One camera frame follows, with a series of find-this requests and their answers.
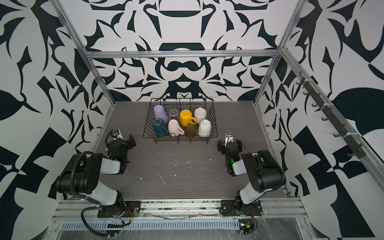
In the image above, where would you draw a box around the aluminium frame crossbar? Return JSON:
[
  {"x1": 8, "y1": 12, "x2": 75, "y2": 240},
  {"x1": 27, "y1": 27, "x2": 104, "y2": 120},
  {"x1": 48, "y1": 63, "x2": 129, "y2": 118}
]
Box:
[{"x1": 85, "y1": 50, "x2": 278, "y2": 59}]

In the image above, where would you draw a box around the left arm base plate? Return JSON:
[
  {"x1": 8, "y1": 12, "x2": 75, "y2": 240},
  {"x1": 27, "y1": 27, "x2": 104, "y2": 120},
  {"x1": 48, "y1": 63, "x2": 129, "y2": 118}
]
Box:
[{"x1": 97, "y1": 201, "x2": 142, "y2": 218}]

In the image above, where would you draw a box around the grey wall hook rail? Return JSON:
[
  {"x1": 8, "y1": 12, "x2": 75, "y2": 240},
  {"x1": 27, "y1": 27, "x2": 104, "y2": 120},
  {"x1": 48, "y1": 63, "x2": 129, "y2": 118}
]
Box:
[{"x1": 297, "y1": 72, "x2": 367, "y2": 159}]

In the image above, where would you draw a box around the dark green mug white inside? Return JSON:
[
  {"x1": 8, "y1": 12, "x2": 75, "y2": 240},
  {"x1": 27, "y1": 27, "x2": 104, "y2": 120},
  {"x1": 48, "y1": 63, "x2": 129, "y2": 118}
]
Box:
[{"x1": 153, "y1": 119, "x2": 170, "y2": 138}]

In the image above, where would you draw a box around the lavender plastic cup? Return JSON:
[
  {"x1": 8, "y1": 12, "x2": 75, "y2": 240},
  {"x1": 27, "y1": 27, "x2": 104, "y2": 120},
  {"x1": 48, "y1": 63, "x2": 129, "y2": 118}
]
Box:
[{"x1": 154, "y1": 105, "x2": 169, "y2": 124}]

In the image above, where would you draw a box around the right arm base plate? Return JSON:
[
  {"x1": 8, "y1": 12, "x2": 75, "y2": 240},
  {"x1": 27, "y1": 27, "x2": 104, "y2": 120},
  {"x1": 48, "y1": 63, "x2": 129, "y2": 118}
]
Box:
[{"x1": 219, "y1": 200, "x2": 263, "y2": 217}]

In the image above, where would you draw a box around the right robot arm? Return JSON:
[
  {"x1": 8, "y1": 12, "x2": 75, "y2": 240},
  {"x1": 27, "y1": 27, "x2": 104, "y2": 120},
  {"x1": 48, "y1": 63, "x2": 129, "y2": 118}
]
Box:
[{"x1": 217, "y1": 140, "x2": 286, "y2": 208}]

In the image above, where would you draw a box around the white slotted cable duct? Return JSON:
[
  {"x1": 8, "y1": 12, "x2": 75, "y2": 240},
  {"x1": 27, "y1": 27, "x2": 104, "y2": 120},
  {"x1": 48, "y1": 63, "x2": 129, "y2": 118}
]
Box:
[{"x1": 59, "y1": 218, "x2": 241, "y2": 231}]

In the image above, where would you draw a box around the black wire dish rack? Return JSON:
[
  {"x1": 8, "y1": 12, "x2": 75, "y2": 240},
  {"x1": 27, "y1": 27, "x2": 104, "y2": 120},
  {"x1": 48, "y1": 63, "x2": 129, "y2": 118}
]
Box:
[{"x1": 143, "y1": 97, "x2": 218, "y2": 143}]

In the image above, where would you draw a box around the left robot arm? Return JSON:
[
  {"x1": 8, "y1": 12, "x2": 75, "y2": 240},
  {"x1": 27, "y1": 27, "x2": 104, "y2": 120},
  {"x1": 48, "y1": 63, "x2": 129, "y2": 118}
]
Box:
[{"x1": 55, "y1": 130, "x2": 137, "y2": 208}]

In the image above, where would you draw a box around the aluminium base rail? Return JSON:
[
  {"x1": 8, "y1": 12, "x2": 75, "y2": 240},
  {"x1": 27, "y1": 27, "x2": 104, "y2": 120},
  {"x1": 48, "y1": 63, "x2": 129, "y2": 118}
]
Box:
[{"x1": 52, "y1": 197, "x2": 307, "y2": 220}]

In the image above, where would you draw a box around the olive green glass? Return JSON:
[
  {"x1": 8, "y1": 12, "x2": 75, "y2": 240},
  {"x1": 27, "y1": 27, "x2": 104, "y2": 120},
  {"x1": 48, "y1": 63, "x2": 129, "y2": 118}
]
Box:
[{"x1": 185, "y1": 124, "x2": 197, "y2": 138}]

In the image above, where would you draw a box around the white mug red inside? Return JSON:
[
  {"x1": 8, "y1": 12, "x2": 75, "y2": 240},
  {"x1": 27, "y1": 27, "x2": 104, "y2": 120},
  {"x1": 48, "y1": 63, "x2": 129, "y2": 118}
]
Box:
[{"x1": 194, "y1": 107, "x2": 207, "y2": 124}]

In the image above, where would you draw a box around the cream white mug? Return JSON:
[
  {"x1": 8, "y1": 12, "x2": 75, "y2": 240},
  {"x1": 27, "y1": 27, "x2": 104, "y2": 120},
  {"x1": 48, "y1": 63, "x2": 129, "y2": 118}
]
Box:
[{"x1": 198, "y1": 119, "x2": 212, "y2": 137}]

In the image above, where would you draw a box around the clear glass tumbler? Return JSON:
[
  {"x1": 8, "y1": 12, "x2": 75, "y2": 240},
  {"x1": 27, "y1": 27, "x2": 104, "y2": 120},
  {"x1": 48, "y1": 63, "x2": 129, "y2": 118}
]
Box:
[{"x1": 169, "y1": 108, "x2": 180, "y2": 122}]

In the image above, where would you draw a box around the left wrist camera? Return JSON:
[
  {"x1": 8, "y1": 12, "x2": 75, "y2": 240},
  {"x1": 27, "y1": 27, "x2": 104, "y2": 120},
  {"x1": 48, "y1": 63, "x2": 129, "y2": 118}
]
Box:
[{"x1": 110, "y1": 129, "x2": 124, "y2": 140}]

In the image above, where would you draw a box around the yellow mug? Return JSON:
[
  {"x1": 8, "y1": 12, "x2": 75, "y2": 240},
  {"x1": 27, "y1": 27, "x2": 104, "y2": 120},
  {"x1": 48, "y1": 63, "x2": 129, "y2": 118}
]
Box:
[{"x1": 180, "y1": 109, "x2": 197, "y2": 127}]

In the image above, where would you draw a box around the green circuit board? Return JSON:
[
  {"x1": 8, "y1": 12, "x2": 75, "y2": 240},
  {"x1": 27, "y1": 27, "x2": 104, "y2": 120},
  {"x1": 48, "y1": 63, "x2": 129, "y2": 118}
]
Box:
[{"x1": 239, "y1": 219, "x2": 256, "y2": 235}]

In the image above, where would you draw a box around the cream mug pink handle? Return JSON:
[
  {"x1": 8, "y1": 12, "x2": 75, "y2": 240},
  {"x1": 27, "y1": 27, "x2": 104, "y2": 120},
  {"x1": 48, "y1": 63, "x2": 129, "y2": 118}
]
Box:
[{"x1": 168, "y1": 119, "x2": 185, "y2": 137}]

